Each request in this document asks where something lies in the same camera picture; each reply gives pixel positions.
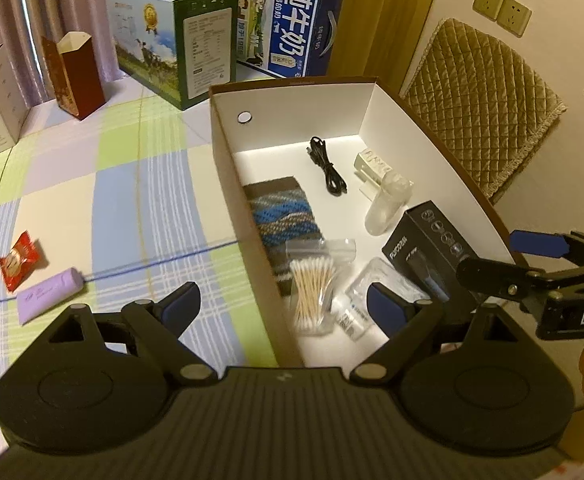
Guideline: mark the blue milk carton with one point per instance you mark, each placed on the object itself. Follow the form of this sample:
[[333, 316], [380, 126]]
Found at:
[[287, 20]]

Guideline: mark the clear box of floss picks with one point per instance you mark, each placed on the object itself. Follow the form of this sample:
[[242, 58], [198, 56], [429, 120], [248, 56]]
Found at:
[[371, 275]]

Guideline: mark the black product box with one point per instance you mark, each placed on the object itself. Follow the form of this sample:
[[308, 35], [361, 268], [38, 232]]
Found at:
[[429, 245]]

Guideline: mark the plaid bed sheet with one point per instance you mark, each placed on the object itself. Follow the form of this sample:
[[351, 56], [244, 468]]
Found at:
[[122, 185]]

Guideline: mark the pink curtain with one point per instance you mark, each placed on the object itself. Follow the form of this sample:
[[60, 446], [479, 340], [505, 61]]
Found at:
[[47, 0]]

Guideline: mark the red snack packet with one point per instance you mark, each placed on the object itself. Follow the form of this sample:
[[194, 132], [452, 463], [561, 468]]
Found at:
[[19, 260]]

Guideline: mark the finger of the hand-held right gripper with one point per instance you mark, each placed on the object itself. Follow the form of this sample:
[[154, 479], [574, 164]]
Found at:
[[496, 277], [536, 242]]

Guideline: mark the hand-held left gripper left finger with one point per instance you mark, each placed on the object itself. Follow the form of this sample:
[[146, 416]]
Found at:
[[183, 305]]

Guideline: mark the brown cardboard box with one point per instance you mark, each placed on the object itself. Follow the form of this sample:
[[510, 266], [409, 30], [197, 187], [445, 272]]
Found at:
[[292, 105]]

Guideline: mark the cream plastic holder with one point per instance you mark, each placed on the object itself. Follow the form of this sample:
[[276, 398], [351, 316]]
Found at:
[[371, 167]]

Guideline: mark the green milk carton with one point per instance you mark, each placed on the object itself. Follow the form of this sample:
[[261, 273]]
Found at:
[[172, 40]]

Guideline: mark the quilted beige cushion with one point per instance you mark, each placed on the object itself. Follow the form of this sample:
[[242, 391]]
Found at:
[[476, 105]]

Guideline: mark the knitted striped sock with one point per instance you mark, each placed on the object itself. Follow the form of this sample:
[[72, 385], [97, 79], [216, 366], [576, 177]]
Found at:
[[287, 215]]

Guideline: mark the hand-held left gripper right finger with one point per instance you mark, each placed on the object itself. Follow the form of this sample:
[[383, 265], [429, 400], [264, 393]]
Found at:
[[384, 307]]

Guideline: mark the bag of cotton swabs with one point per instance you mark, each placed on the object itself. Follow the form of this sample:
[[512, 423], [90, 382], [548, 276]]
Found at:
[[314, 285]]

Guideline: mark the double wall socket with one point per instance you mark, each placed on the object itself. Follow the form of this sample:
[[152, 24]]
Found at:
[[501, 7]]

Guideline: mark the purple tube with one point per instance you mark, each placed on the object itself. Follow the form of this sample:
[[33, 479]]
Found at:
[[49, 294]]

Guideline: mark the clear plastic bottle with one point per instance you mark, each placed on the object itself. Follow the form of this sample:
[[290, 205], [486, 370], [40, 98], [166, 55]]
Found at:
[[386, 207]]

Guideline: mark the dark red paper box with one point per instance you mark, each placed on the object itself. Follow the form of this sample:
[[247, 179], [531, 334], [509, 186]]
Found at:
[[74, 77]]

